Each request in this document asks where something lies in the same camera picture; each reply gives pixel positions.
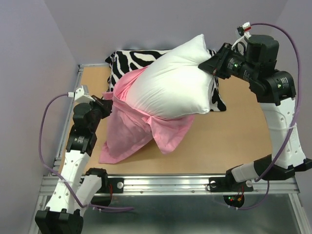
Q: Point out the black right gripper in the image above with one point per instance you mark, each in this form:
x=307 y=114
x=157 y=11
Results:
x=218 y=64

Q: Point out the aluminium mounting rail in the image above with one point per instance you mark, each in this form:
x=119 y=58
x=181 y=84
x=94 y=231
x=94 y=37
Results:
x=136 y=185

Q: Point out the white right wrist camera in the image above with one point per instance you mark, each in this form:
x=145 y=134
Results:
x=242 y=32

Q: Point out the pink floral satin pillowcase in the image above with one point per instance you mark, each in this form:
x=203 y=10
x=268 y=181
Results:
x=129 y=129

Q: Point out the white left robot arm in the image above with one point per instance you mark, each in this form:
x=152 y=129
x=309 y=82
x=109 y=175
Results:
x=64 y=212

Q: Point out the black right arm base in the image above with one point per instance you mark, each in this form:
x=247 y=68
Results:
x=227 y=184

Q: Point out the white pillow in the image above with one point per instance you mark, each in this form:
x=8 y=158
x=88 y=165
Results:
x=173 y=85

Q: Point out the zebra print pillow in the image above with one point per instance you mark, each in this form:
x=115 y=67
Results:
x=124 y=61

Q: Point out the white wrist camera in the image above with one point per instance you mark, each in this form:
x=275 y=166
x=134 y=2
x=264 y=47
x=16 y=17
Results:
x=81 y=95
x=242 y=32

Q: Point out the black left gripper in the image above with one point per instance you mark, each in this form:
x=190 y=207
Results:
x=105 y=105

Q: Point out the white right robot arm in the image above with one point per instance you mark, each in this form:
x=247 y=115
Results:
x=276 y=94

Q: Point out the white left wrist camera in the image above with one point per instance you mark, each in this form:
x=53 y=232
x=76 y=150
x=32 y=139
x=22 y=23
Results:
x=81 y=95

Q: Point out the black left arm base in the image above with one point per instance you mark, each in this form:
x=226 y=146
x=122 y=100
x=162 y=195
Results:
x=109 y=185

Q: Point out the aluminium table frame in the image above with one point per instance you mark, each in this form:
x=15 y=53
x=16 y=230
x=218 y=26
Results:
x=64 y=135

